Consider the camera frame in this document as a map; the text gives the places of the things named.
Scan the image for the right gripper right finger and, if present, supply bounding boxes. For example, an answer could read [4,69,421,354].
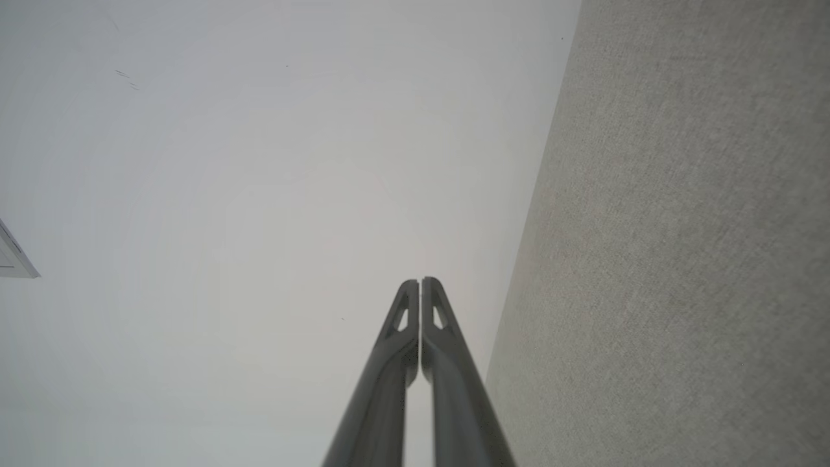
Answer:
[421,277,516,467]

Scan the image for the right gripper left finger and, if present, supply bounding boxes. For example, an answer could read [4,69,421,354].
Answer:
[322,279,420,467]

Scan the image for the grey fabric sofa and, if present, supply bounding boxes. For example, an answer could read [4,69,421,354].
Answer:
[485,0,830,467]

